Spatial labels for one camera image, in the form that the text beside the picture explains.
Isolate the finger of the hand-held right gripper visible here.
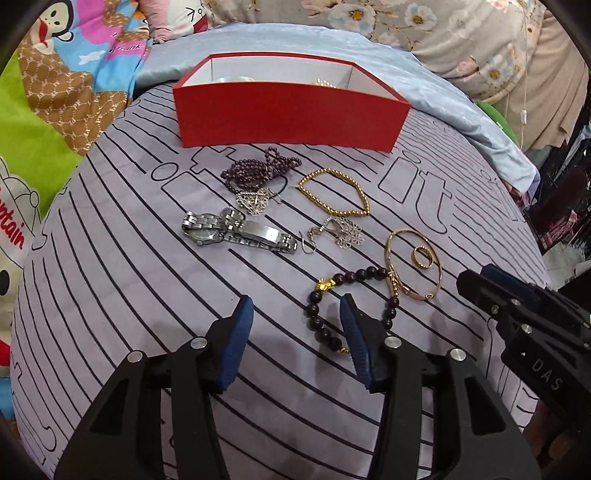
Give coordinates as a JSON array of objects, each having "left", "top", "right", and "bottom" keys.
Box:
[
  {"left": 456, "top": 269, "right": 514, "bottom": 325},
  {"left": 481, "top": 264, "right": 544, "bottom": 306}
]

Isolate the light blue quilt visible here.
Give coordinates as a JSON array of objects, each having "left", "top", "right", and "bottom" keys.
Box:
[{"left": 136, "top": 23, "right": 539, "bottom": 192}]

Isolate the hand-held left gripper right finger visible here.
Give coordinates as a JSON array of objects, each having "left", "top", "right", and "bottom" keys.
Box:
[{"left": 339, "top": 293, "right": 541, "bottom": 480}]

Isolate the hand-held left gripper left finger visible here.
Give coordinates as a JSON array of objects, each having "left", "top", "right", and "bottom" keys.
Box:
[{"left": 54, "top": 295, "right": 254, "bottom": 480}]

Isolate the grey striped bed sheet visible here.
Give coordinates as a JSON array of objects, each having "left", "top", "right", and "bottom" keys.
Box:
[{"left": 9, "top": 80, "right": 555, "bottom": 480}]

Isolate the dark clutter pile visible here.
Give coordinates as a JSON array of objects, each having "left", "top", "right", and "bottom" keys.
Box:
[{"left": 522, "top": 115, "right": 591, "bottom": 289}]

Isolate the silver filigree earring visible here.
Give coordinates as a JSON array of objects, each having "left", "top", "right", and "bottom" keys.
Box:
[
  {"left": 236, "top": 186, "right": 284, "bottom": 217},
  {"left": 300, "top": 217, "right": 365, "bottom": 254}
]

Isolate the red cardboard box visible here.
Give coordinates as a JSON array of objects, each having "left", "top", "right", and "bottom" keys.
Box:
[{"left": 173, "top": 52, "right": 411, "bottom": 154}]

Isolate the cartoon monkey printed blanket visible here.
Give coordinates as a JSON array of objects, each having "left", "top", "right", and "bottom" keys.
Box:
[{"left": 0, "top": 0, "right": 155, "bottom": 416}]

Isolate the green plastic object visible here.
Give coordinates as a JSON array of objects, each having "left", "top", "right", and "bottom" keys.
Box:
[{"left": 475, "top": 99, "right": 523, "bottom": 149}]

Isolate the grey floral blanket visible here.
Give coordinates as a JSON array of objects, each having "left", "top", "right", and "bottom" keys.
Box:
[{"left": 203, "top": 0, "right": 555, "bottom": 102}]

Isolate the white cable with switch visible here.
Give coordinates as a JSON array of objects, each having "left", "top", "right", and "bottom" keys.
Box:
[{"left": 505, "top": 28, "right": 530, "bottom": 151}]

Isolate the dark bead bracelet gold charm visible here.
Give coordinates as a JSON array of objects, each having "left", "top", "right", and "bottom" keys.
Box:
[{"left": 302, "top": 265, "right": 399, "bottom": 356}]

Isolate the gold bangle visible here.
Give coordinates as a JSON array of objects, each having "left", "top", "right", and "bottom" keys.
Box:
[{"left": 385, "top": 227, "right": 444, "bottom": 303}]

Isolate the silver wristwatch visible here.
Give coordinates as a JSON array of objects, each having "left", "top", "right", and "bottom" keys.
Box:
[{"left": 181, "top": 208, "right": 298, "bottom": 254}]

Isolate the purple bead necklace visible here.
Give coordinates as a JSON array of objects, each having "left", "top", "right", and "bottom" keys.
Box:
[{"left": 221, "top": 147, "right": 303, "bottom": 195}]

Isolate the beige cloth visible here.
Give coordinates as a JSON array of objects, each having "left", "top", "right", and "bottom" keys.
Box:
[{"left": 503, "top": 9, "right": 591, "bottom": 151}]

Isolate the pink cartoon pillow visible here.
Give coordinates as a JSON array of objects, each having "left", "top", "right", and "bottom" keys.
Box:
[{"left": 139, "top": 0, "right": 218, "bottom": 44}]

